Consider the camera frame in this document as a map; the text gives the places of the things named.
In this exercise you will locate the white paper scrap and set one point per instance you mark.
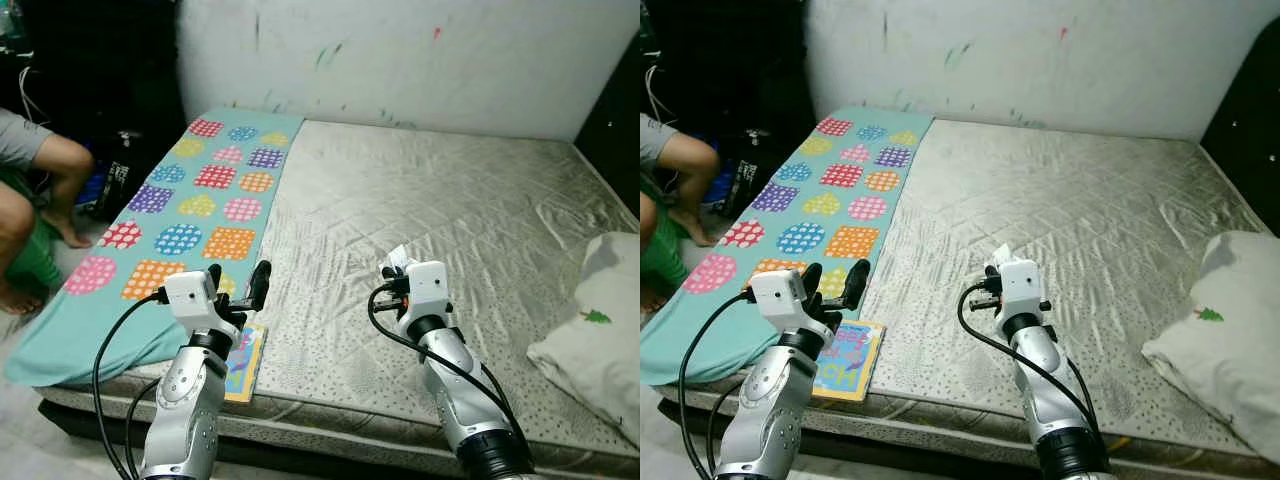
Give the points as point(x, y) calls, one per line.
point(1000, 255)
point(398, 257)

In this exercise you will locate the colourful children's board book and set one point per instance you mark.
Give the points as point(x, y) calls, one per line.
point(245, 365)
point(850, 365)

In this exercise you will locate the white pillow with green tree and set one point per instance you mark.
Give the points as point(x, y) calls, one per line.
point(600, 340)
point(1220, 350)

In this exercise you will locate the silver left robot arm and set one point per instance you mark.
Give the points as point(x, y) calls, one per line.
point(770, 400)
point(190, 400)

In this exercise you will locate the white quilted mattress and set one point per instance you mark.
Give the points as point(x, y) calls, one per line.
point(420, 220)
point(1050, 220)

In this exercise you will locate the teal blanket with colourful patches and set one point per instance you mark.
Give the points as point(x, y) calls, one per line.
point(780, 200)
point(180, 200)

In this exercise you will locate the black bag with white print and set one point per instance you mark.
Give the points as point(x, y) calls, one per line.
point(755, 175)
point(125, 175)

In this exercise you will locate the blue plastic box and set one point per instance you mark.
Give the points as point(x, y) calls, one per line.
point(718, 190)
point(92, 190)

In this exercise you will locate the dark bed base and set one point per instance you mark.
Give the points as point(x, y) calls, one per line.
point(950, 455)
point(300, 445)

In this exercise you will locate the green plastic stool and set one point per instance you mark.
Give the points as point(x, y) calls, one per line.
point(662, 255)
point(30, 255)

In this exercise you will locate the seated person with bare legs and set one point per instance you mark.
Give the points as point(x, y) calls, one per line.
point(60, 165)
point(690, 165)

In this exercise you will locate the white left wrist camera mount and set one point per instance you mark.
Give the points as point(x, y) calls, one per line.
point(190, 295)
point(778, 297)

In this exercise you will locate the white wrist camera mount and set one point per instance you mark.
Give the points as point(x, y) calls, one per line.
point(1022, 285)
point(428, 288)
point(190, 295)
point(778, 297)

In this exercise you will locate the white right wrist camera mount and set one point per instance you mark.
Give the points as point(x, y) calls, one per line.
point(428, 288)
point(1022, 285)

